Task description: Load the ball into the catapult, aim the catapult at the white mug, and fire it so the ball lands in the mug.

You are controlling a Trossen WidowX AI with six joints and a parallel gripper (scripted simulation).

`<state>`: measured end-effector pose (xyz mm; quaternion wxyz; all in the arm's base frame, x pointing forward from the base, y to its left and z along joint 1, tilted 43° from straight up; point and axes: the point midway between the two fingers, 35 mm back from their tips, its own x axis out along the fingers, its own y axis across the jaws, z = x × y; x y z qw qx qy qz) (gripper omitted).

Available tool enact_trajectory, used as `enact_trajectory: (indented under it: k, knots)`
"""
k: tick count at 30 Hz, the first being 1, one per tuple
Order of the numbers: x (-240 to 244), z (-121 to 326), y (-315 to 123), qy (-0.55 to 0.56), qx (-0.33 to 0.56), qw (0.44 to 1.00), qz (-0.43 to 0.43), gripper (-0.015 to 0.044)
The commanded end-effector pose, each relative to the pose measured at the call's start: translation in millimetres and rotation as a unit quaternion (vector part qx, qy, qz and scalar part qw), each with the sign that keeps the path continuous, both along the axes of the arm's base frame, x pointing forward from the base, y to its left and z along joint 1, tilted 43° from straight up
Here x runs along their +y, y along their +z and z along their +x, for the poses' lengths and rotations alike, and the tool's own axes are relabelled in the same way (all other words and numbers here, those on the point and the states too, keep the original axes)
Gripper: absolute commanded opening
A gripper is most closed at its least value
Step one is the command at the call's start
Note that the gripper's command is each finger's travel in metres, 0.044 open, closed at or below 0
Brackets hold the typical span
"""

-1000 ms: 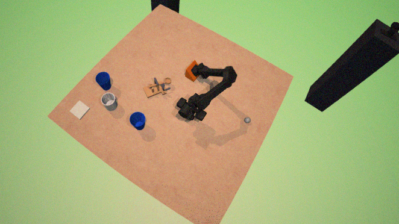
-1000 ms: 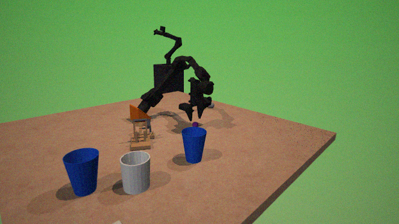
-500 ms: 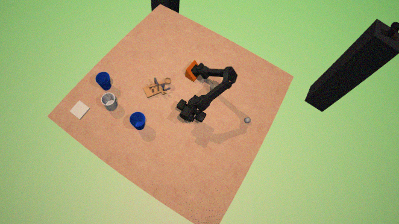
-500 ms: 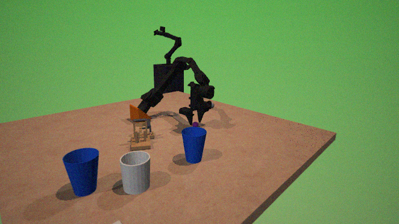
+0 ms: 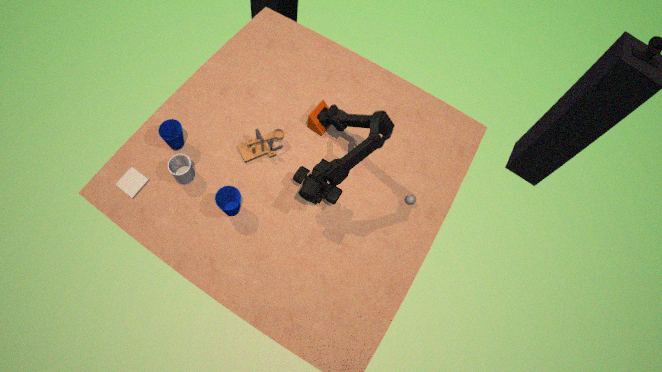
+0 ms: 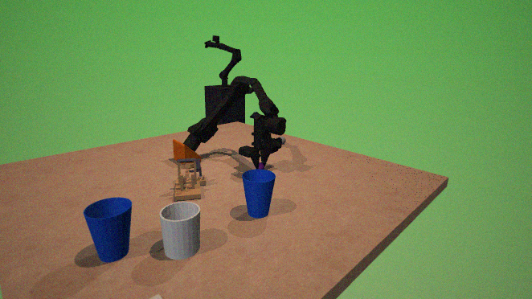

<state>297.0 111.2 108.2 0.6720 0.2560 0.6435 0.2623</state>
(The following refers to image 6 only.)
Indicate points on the blue cup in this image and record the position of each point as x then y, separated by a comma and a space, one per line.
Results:
109, 222
258, 187

